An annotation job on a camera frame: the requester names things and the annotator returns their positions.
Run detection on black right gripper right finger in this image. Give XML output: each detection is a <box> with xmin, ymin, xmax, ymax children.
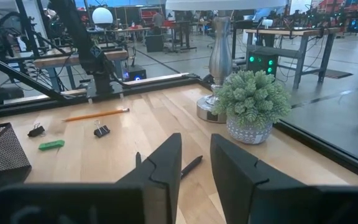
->
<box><xmin>209</xmin><ymin>133</ymin><xmax>319</xmax><ymax>224</ymax></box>

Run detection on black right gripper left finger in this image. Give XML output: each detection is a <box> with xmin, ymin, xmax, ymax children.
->
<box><xmin>116</xmin><ymin>133</ymin><xmax>183</xmax><ymax>224</ymax></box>

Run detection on black pen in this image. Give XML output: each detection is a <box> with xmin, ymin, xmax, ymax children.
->
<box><xmin>180</xmin><ymin>155</ymin><xmax>204</xmax><ymax>180</ymax></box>

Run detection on black binder clip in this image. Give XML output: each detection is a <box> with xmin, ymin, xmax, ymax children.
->
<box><xmin>93</xmin><ymin>120</ymin><xmax>111</xmax><ymax>139</ymax></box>
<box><xmin>27</xmin><ymin>122</ymin><xmax>47</xmax><ymax>138</ymax></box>

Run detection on yellow pencil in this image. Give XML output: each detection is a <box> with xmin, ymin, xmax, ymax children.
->
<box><xmin>62</xmin><ymin>108</ymin><xmax>131</xmax><ymax>123</ymax></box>

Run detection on green eraser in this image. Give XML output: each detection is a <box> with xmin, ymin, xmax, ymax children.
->
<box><xmin>38</xmin><ymin>139</ymin><xmax>66</xmax><ymax>152</ymax></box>

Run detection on black mesh desk organizer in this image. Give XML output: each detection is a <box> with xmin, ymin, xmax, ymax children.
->
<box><xmin>0</xmin><ymin>122</ymin><xmax>32</xmax><ymax>188</ymax></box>

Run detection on potted green succulent plant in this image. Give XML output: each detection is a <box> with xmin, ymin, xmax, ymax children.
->
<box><xmin>211</xmin><ymin>69</ymin><xmax>292</xmax><ymax>146</ymax></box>

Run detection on black computer blue light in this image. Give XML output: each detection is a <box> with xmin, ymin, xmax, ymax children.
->
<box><xmin>123</xmin><ymin>64</ymin><xmax>147</xmax><ymax>82</ymax></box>

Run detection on black computer green lights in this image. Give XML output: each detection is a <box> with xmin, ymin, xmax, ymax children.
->
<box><xmin>246</xmin><ymin>50</ymin><xmax>280</xmax><ymax>77</ymax></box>

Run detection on white-shade silver table lamp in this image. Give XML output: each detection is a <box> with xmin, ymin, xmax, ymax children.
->
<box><xmin>165</xmin><ymin>0</ymin><xmax>288</xmax><ymax>124</ymax></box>

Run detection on black cabinet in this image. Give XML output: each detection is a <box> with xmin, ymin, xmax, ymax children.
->
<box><xmin>144</xmin><ymin>34</ymin><xmax>165</xmax><ymax>53</ymax></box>

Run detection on black floor mat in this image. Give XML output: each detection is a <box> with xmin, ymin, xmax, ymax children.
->
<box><xmin>317</xmin><ymin>68</ymin><xmax>354</xmax><ymax>80</ymax></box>

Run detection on black standing desk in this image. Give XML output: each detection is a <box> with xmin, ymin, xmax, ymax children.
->
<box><xmin>163</xmin><ymin>19</ymin><xmax>198</xmax><ymax>52</ymax></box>

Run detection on wooden workbench blue legs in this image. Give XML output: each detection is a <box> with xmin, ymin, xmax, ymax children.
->
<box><xmin>32</xmin><ymin>46</ymin><xmax>129</xmax><ymax>91</ymax></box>

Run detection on wooden workbench grey legs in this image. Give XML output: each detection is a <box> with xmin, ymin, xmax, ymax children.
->
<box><xmin>243</xmin><ymin>27</ymin><xmax>341</xmax><ymax>90</ymax></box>

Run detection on person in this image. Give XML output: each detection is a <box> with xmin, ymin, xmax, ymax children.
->
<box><xmin>152</xmin><ymin>11</ymin><xmax>165</xmax><ymax>35</ymax></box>

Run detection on red storage shelf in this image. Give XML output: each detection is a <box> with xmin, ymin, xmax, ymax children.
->
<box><xmin>139</xmin><ymin>6</ymin><xmax>164</xmax><ymax>24</ymax></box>

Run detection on white globe lamp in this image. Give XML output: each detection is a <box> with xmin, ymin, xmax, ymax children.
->
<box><xmin>91</xmin><ymin>6</ymin><xmax>114</xmax><ymax>29</ymax></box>

